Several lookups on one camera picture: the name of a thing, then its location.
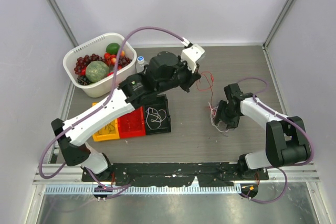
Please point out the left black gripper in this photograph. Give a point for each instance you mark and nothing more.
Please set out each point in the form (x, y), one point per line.
(192, 77)

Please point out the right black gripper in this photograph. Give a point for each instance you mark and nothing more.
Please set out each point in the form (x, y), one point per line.
(232, 123)

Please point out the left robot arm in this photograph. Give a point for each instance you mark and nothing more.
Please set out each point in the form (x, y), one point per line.
(165, 71)

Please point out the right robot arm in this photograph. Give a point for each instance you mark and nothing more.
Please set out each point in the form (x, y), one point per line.
(286, 142)

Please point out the clear water bottle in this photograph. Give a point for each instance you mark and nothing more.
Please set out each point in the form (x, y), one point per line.
(141, 64)

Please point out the black plastic bin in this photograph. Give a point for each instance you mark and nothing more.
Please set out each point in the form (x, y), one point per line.
(157, 118)

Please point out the red plastic bin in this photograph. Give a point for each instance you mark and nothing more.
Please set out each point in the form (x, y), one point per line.
(132, 124)

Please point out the red cherry cluster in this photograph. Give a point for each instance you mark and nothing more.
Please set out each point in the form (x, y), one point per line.
(111, 60)

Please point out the green lime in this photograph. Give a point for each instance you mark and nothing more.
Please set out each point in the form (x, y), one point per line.
(113, 48)

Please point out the green melon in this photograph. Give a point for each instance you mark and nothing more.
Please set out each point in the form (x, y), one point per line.
(96, 71)

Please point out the yellow plastic bin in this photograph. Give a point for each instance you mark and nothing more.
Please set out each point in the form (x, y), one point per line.
(107, 133)

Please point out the white plastic basket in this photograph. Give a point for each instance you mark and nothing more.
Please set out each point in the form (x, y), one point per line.
(98, 46)

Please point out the red grape bunch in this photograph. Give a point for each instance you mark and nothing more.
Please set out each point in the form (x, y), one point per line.
(83, 62)

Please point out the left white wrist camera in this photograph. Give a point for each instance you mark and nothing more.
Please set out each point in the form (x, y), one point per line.
(192, 54)

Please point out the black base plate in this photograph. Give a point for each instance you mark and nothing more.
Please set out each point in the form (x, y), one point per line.
(209, 174)

